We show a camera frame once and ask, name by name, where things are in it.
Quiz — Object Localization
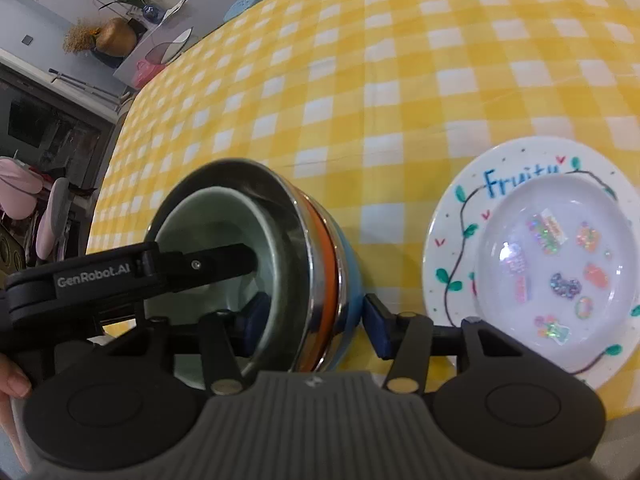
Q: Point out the orange steel bowl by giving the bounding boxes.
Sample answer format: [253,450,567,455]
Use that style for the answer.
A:
[145,158,343,391]

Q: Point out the dried flower bunch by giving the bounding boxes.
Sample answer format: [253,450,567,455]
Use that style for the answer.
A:
[62,20,101,53]

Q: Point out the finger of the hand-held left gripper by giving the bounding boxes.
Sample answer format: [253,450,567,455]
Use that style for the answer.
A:
[150,242,258,293]

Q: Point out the white plate with leaf print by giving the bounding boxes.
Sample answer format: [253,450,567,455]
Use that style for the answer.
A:
[421,136,640,391]

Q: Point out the blue steel bowl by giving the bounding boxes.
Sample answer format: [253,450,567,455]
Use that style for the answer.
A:
[300,195,372,372]

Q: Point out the small white plate with stickers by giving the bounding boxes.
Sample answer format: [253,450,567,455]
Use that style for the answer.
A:
[472,172,636,348]

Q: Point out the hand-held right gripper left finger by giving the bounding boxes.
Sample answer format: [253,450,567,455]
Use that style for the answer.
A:
[92,292,271,396]

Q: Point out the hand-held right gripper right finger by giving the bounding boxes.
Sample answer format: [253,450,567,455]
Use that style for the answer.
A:
[364,294,508,395]

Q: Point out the white papers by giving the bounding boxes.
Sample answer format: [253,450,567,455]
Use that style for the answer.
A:
[157,2,191,23]

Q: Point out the small white chair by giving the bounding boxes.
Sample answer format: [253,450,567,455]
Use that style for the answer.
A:
[145,27,193,66]

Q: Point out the person's left hand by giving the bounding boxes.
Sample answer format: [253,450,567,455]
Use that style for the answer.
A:
[0,352,35,473]

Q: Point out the yellow checked tablecloth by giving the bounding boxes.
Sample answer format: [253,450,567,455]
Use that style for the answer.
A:
[85,0,640,418]

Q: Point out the golden vase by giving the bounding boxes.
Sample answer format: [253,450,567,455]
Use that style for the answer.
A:
[95,17,138,56]

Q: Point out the grey mop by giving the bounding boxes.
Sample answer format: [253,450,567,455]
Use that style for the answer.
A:
[47,67,131,106]

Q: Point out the blue plastic stool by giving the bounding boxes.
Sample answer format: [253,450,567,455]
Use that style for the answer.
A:
[223,0,261,23]

